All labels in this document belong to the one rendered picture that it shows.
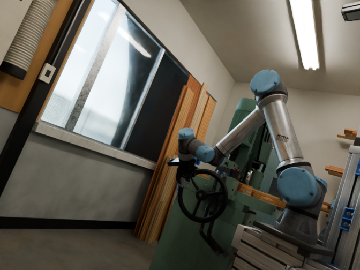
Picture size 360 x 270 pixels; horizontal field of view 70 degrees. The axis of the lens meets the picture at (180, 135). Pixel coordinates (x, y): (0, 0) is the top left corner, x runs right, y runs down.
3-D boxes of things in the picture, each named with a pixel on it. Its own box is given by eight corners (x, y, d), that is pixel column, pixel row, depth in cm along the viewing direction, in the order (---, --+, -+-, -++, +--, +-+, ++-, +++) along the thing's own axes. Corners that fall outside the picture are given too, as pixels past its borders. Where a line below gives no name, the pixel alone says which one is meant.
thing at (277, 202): (195, 174, 181) (197, 169, 181) (196, 175, 182) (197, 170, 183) (287, 210, 152) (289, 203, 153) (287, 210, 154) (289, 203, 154)
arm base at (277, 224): (322, 246, 95) (329, 220, 96) (307, 243, 85) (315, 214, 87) (283, 229, 107) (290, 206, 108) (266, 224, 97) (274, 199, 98)
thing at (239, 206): (182, 186, 165) (184, 180, 166) (193, 189, 184) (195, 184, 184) (242, 211, 147) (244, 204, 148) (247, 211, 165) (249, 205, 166)
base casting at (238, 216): (174, 199, 165) (179, 185, 166) (202, 202, 216) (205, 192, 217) (240, 229, 145) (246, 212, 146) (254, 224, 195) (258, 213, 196)
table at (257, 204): (172, 176, 160) (175, 167, 161) (189, 181, 187) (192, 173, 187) (270, 216, 132) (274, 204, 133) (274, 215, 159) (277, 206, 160)
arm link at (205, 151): (221, 152, 118) (204, 142, 125) (210, 145, 109) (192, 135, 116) (212, 167, 118) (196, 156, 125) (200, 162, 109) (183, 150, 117)
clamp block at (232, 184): (206, 185, 150) (211, 170, 151) (212, 186, 162) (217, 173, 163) (230, 194, 143) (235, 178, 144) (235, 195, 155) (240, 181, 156)
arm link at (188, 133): (186, 137, 114) (174, 129, 120) (186, 157, 120) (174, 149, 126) (199, 132, 118) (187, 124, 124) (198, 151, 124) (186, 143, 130)
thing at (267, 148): (254, 159, 185) (260, 140, 187) (255, 162, 193) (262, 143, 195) (265, 163, 181) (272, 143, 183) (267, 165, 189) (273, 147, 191)
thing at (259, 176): (245, 185, 181) (250, 169, 182) (246, 186, 187) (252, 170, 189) (258, 189, 177) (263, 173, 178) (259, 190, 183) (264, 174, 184)
